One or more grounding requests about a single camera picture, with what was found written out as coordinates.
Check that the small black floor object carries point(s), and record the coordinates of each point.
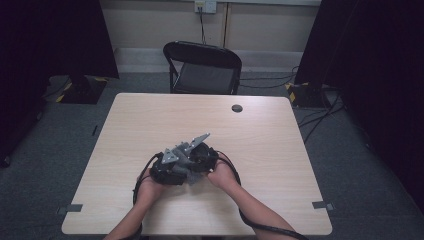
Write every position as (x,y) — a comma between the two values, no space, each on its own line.
(95,130)

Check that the person's left hand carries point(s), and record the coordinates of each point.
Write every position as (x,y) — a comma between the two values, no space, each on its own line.
(148,191)

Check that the person's right hand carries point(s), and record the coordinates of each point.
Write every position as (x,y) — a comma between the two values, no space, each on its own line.
(223,178)

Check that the grey tape strip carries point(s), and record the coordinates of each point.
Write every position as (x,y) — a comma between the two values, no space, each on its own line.
(321,205)
(71,208)

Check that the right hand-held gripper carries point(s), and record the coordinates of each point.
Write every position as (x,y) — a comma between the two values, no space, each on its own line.
(205,158)

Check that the beige wall conduit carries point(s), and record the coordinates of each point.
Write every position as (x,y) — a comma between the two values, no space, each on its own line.
(226,26)

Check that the black curtain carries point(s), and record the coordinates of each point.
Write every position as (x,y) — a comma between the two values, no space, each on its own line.
(50,40)
(383,66)

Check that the black stand base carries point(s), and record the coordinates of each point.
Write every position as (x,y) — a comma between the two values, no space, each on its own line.
(305,96)
(83,93)

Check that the black folding chair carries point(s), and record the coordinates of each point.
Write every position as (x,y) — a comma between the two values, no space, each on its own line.
(203,78)

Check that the white wall socket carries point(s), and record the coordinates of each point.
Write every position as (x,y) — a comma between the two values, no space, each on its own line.
(205,5)

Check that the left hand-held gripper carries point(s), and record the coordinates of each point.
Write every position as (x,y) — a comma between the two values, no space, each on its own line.
(165,173)

